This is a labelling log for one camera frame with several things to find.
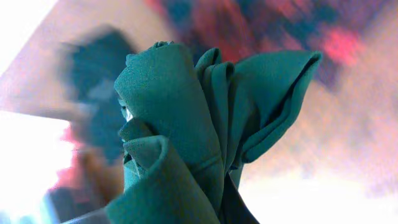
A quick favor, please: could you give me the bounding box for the red plaid cloth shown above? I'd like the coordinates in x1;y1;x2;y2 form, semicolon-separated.
146;0;391;89

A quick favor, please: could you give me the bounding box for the green banded cloth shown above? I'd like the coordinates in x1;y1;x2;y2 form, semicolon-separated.
62;40;323;224

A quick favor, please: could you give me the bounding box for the small black cloth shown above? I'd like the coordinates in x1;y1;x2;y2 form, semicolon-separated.
62;27;134;164

